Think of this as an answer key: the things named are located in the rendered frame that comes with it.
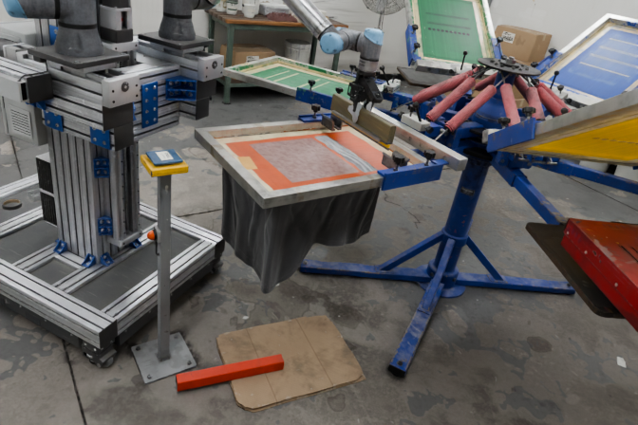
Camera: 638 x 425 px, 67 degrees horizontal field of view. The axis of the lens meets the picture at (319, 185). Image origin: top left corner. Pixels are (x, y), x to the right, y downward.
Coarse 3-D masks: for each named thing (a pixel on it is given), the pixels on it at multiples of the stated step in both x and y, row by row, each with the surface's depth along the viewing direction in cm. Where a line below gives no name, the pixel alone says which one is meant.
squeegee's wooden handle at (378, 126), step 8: (336, 96) 205; (336, 104) 206; (344, 104) 201; (344, 112) 202; (360, 112) 193; (368, 112) 191; (352, 120) 198; (360, 120) 194; (368, 120) 190; (376, 120) 186; (384, 120) 184; (368, 128) 190; (376, 128) 187; (384, 128) 183; (392, 128) 181; (384, 136) 184; (392, 136) 183
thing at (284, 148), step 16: (240, 144) 191; (256, 144) 193; (272, 144) 196; (288, 144) 198; (304, 144) 200; (320, 144) 203; (352, 144) 209; (368, 144) 211; (256, 160) 180; (272, 160) 182
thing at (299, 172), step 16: (288, 160) 184; (304, 160) 186; (320, 160) 188; (336, 160) 191; (368, 160) 195; (272, 176) 170; (288, 176) 172; (304, 176) 174; (320, 176) 176; (336, 176) 178; (352, 176) 180
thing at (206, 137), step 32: (224, 128) 194; (256, 128) 201; (288, 128) 210; (320, 128) 220; (224, 160) 169; (416, 160) 197; (256, 192) 152; (288, 192) 154; (320, 192) 160; (352, 192) 169
